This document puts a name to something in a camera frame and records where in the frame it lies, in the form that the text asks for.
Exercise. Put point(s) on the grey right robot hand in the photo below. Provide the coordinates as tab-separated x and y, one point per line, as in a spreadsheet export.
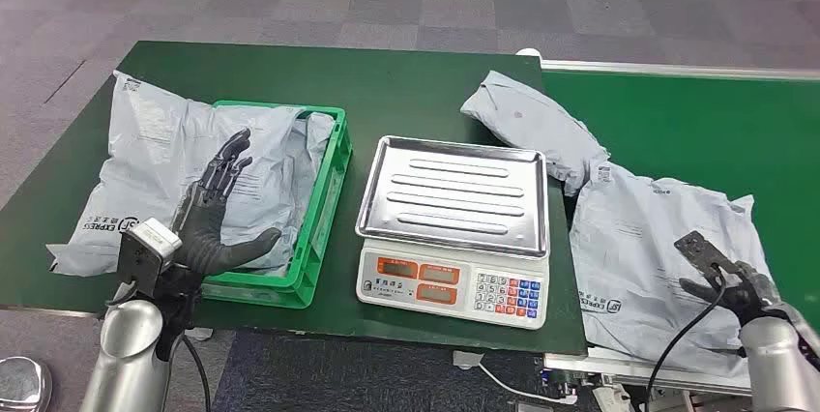
746	297

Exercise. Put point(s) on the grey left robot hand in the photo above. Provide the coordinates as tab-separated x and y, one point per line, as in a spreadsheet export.
202	236

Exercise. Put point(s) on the chrome robot base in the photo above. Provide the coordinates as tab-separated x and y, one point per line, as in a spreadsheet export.
22	386

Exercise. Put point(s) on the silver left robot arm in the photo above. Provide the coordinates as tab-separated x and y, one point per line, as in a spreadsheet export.
128	358

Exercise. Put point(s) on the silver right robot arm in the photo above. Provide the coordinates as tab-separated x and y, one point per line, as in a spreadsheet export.
775	364

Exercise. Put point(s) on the large grey SF Express parcel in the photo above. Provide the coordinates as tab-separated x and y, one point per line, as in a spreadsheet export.
147	159

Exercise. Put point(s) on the small grey red-dot parcel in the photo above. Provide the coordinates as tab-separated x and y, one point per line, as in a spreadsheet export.
532	124

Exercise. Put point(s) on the green plastic crate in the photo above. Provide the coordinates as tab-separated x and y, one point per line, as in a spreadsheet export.
320	229

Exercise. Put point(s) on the white power strip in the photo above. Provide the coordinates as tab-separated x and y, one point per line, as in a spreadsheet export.
608	397

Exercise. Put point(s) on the steel scale tray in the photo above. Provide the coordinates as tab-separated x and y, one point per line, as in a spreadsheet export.
448	191

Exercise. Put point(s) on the white electronic scale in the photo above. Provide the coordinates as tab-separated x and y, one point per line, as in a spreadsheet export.
448	287

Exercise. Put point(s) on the white plug adapter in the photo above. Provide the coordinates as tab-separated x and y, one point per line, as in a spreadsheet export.
466	359

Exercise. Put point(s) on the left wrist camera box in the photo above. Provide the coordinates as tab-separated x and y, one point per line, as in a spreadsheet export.
150	242

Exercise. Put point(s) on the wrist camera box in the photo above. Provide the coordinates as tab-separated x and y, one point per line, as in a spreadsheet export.
698	249
150	242

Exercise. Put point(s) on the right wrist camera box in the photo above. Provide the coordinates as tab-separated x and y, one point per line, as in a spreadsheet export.
698	249

